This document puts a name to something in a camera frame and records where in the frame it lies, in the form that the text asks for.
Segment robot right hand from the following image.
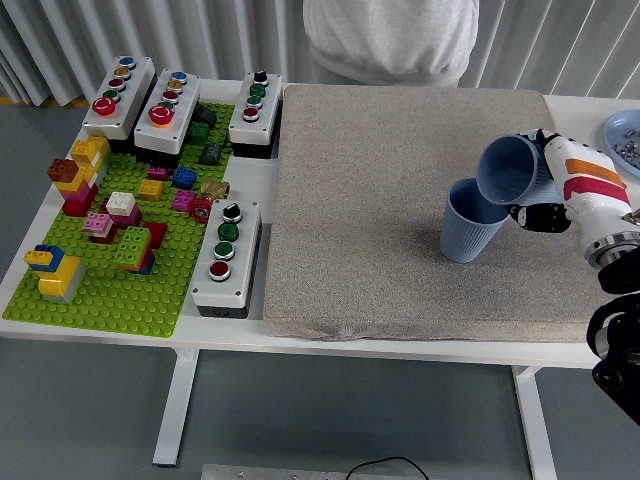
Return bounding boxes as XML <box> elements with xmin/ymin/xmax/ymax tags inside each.
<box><xmin>504</xmin><ymin>128</ymin><xmax>632</xmax><ymax>251</ymax></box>

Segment blue ribbed cup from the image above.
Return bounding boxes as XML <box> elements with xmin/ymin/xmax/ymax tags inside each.
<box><xmin>439</xmin><ymin>178</ymin><xmax>511</xmax><ymax>265</ymax></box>
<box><xmin>475</xmin><ymin>133</ymin><xmax>559</xmax><ymax>206</ymax></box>

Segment pile of metal nuts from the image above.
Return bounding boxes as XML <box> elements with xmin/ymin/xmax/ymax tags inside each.
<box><xmin>613</xmin><ymin>128</ymin><xmax>640</xmax><ymax>166</ymax></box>

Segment blue plate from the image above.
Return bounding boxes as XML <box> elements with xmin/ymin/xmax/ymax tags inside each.
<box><xmin>602</xmin><ymin>109</ymin><xmax>640</xmax><ymax>179</ymax></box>

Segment grey-brown fabric mat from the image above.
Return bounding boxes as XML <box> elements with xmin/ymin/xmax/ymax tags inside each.
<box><xmin>263</xmin><ymin>83</ymin><xmax>621</xmax><ymax>344</ymax></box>

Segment white table leg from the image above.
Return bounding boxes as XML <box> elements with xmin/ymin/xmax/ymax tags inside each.
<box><xmin>152</xmin><ymin>347</ymin><xmax>200</xmax><ymax>469</ymax></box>
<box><xmin>512</xmin><ymin>367</ymin><xmax>557</xmax><ymax>480</ymax></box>

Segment person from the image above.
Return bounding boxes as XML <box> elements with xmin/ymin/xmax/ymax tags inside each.
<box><xmin>303</xmin><ymin>0</ymin><xmax>480</xmax><ymax>87</ymax></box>

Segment brass valve red handwheel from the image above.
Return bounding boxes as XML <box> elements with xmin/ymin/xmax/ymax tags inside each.
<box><xmin>188</xmin><ymin>178</ymin><xmax>231</xmax><ymax>221</ymax></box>

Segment dark green toy brick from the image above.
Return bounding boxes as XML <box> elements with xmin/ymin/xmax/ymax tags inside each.
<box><xmin>186</xmin><ymin>121</ymin><xmax>211</xmax><ymax>146</ymax></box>

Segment five-button control box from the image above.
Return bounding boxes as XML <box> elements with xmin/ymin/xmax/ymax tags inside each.
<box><xmin>82</xmin><ymin>54</ymin><xmax>157</xmax><ymax>151</ymax></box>
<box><xmin>133</xmin><ymin>68</ymin><xmax>202</xmax><ymax>166</ymax></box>

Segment white vertical blinds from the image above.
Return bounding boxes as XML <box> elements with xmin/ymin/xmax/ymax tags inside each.
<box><xmin>0</xmin><ymin>0</ymin><xmax>640</xmax><ymax>106</ymax></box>

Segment red sloped toy brick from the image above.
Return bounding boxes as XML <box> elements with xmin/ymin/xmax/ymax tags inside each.
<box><xmin>142</xmin><ymin>221</ymin><xmax>169</xmax><ymax>249</ymax></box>

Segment yellow toy brick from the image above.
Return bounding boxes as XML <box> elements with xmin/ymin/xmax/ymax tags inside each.
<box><xmin>137</xmin><ymin>178</ymin><xmax>164</xmax><ymax>202</ymax></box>

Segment green orange blue brick stack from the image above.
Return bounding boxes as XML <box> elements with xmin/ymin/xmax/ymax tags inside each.
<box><xmin>113</xmin><ymin>226</ymin><xmax>156</xmax><ymax>276</ymax></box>

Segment white brick on maroon stack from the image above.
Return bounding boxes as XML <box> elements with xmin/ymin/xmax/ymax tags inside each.
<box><xmin>105</xmin><ymin>191</ymin><xmax>143</xmax><ymax>229</ymax></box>

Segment pink brick on red stack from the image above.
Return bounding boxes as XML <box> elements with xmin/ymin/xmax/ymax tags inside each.
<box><xmin>82</xmin><ymin>212</ymin><xmax>118</xmax><ymax>245</ymax></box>

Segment green studded baseplate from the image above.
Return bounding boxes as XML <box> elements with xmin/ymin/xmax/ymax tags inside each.
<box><xmin>2</xmin><ymin>102</ymin><xmax>236</xmax><ymax>341</ymax></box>

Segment yellow white grey brick stack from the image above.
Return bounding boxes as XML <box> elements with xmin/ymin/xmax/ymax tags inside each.
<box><xmin>69</xmin><ymin>135</ymin><xmax>112</xmax><ymax>186</ymax></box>

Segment brown yellow pink red brick tower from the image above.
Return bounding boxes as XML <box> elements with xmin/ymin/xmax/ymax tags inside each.
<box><xmin>47</xmin><ymin>158</ymin><xmax>100</xmax><ymax>217</ymax></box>

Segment yellow blue brick duck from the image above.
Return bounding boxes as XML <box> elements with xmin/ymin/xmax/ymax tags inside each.
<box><xmin>23</xmin><ymin>244</ymin><xmax>86</xmax><ymax>305</ymax></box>

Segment black cable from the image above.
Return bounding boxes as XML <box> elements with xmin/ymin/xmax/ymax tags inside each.
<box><xmin>347</xmin><ymin>455</ymin><xmax>430</xmax><ymax>480</ymax></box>

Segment four-control selector switch box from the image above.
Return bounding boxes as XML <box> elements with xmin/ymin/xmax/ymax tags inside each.
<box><xmin>228</xmin><ymin>70</ymin><xmax>284</xmax><ymax>160</ymax></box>
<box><xmin>190</xmin><ymin>198</ymin><xmax>263</xmax><ymax>320</ymax></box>

